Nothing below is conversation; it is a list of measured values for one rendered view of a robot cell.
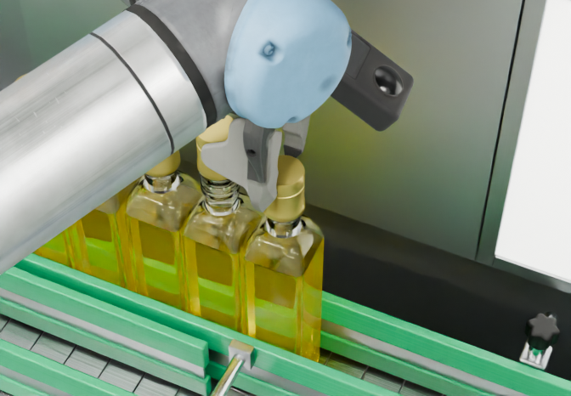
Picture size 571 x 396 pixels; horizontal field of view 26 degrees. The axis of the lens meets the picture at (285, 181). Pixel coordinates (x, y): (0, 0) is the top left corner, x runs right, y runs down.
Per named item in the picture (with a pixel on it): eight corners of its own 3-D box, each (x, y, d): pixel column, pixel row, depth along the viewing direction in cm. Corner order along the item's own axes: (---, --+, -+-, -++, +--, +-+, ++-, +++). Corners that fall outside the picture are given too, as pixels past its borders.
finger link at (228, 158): (207, 190, 99) (213, 93, 93) (275, 212, 97) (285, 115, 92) (190, 212, 97) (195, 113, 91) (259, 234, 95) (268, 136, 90)
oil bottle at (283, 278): (322, 353, 120) (327, 211, 104) (299, 399, 116) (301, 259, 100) (268, 334, 121) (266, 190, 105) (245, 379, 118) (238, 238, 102)
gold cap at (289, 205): (312, 197, 101) (313, 161, 98) (294, 228, 99) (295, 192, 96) (272, 183, 102) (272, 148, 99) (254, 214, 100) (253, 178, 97)
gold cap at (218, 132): (247, 156, 101) (246, 119, 98) (228, 186, 99) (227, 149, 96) (209, 144, 102) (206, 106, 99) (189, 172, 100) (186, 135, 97)
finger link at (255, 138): (260, 155, 95) (269, 59, 90) (281, 162, 95) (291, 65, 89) (234, 187, 92) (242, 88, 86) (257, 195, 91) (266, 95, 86)
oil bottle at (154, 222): (216, 313, 123) (206, 168, 107) (190, 356, 119) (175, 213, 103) (166, 294, 124) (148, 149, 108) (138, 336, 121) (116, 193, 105)
